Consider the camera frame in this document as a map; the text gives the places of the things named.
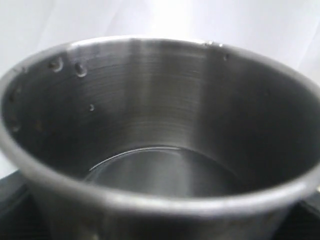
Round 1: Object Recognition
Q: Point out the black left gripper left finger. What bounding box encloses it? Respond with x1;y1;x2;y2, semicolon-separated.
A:
0;172;50;240

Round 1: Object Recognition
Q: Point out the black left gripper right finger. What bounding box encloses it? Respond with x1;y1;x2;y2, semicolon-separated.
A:
281;189;320;240

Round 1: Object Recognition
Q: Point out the stainless steel cup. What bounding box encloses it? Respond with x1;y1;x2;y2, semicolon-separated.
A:
0;36;320;240

